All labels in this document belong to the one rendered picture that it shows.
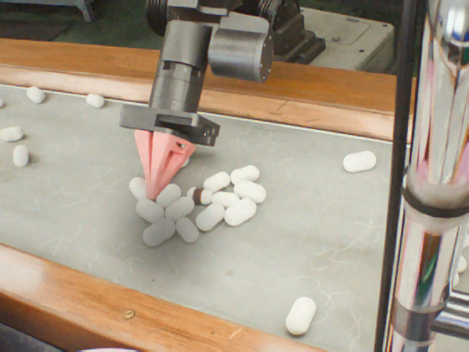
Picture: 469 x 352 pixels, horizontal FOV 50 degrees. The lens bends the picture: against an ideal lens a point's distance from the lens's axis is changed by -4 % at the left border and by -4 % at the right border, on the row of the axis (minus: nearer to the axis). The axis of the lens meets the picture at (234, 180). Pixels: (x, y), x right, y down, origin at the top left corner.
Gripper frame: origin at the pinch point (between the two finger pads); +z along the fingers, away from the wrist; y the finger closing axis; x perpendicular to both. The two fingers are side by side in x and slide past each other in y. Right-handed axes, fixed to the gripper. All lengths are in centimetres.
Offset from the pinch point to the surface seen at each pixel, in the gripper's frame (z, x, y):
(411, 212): -2.0, -33.7, 30.2
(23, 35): -67, 157, -204
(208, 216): 1.2, -1.4, 8.0
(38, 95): -10.8, 9.2, -30.6
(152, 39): -70, 162, -119
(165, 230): 3.6, -3.2, 4.2
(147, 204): 1.4, -1.9, 0.6
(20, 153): -1.1, 0.3, -22.5
